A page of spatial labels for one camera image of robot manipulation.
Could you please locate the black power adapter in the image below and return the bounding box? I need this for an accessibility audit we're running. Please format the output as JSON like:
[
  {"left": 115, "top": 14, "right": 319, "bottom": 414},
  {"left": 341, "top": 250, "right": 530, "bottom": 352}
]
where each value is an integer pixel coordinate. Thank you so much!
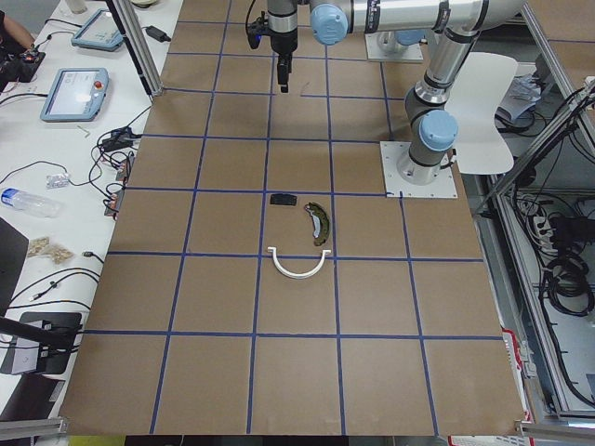
[{"left": 145, "top": 25, "right": 171, "bottom": 43}]

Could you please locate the black brake pad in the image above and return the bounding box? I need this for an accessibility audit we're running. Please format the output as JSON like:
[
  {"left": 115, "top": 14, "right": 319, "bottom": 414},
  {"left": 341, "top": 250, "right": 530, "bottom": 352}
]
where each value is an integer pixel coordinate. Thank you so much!
[{"left": 270, "top": 193, "right": 298, "bottom": 206}]

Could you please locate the green brake shoe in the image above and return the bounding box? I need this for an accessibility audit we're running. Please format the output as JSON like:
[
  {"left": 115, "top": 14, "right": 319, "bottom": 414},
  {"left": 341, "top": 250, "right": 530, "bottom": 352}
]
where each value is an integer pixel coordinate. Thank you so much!
[{"left": 304, "top": 202, "right": 330, "bottom": 246}]

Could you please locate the far teach pendant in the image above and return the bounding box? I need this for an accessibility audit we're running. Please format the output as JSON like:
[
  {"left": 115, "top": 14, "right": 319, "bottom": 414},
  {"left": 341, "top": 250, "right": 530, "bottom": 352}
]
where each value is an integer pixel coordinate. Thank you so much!
[{"left": 71, "top": 9, "right": 124, "bottom": 52}]

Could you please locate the teach pendant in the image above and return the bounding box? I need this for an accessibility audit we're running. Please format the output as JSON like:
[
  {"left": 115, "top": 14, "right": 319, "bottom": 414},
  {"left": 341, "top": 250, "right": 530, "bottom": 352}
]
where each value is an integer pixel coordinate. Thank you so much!
[
  {"left": 71, "top": 9, "right": 124, "bottom": 52},
  {"left": 40, "top": 68, "right": 110, "bottom": 123}
]

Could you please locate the white plastic chair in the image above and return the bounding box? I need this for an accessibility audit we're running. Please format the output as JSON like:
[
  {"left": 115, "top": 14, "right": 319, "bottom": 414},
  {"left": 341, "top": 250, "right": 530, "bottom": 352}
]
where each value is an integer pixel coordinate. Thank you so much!
[{"left": 445, "top": 52, "right": 518, "bottom": 175}]

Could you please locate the near teach pendant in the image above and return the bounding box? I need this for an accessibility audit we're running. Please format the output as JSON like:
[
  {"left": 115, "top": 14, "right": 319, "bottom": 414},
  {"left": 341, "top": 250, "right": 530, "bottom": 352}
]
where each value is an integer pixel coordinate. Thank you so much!
[{"left": 40, "top": 68, "right": 110, "bottom": 123}]

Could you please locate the clear plastic water bottle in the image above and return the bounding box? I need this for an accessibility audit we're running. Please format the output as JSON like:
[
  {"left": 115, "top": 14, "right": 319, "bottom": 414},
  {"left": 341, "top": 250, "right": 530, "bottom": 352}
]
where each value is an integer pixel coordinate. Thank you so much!
[{"left": 1, "top": 188, "right": 62, "bottom": 217}]

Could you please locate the bag of wooden pieces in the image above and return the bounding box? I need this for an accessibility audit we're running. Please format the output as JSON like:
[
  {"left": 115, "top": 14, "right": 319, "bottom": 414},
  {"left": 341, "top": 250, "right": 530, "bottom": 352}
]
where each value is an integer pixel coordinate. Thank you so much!
[{"left": 26, "top": 237, "right": 73, "bottom": 265}]

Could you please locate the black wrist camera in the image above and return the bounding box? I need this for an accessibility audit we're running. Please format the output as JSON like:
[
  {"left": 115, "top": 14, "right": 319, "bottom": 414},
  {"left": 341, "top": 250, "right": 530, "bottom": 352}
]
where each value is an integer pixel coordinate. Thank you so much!
[{"left": 245, "top": 15, "right": 270, "bottom": 50}]

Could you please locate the aluminium frame post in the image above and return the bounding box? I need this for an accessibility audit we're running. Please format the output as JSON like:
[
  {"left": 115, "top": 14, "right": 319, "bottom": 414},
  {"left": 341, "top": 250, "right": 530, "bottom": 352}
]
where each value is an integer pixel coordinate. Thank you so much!
[{"left": 106, "top": 0, "right": 163, "bottom": 98}]

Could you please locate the white curved plastic bracket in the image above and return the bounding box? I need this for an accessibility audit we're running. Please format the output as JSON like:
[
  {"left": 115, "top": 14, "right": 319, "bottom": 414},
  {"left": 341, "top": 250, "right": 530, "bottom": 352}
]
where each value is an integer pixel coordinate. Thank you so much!
[{"left": 267, "top": 246, "right": 332, "bottom": 280}]

